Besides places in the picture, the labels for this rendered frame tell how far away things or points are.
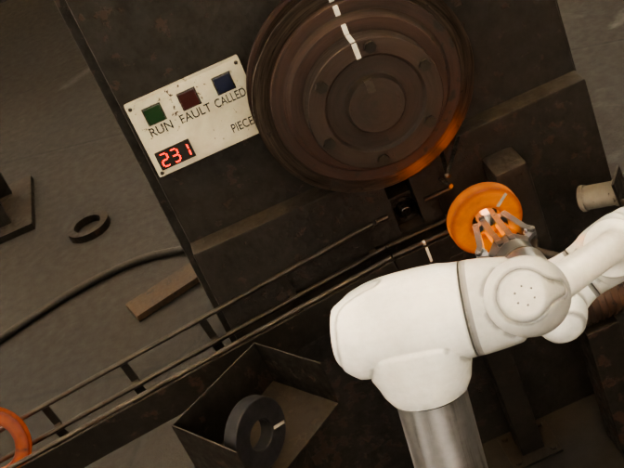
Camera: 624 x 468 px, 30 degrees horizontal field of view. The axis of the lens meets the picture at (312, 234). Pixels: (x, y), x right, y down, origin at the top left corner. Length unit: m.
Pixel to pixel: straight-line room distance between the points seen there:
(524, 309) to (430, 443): 0.26
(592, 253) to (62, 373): 2.58
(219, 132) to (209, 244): 0.26
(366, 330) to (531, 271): 0.23
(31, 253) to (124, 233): 0.45
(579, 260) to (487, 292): 0.40
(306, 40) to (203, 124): 0.33
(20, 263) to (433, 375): 3.56
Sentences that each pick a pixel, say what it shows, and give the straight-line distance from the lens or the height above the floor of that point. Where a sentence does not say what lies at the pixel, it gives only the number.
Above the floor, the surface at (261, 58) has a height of 1.27.
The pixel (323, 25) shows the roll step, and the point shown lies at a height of 1.29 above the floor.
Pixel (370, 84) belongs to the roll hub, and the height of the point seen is 1.16.
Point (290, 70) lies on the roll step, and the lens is 2.33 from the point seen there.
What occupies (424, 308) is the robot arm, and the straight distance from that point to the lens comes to 1.53.
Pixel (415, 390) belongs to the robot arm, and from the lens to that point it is 1.57.
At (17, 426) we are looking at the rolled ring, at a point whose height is 0.68.
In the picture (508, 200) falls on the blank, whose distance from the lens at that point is 2.38.
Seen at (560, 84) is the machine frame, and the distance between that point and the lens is 2.69.
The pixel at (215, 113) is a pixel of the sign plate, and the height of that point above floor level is 1.14.
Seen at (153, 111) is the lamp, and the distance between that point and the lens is 2.48.
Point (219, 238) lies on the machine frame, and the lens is 2.61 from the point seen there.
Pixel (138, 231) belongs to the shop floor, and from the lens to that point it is 4.73.
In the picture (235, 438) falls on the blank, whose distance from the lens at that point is 2.30.
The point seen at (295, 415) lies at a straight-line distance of 2.47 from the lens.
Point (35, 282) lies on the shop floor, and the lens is 4.77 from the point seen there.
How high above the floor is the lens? 2.13
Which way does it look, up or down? 31 degrees down
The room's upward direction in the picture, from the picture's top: 24 degrees counter-clockwise
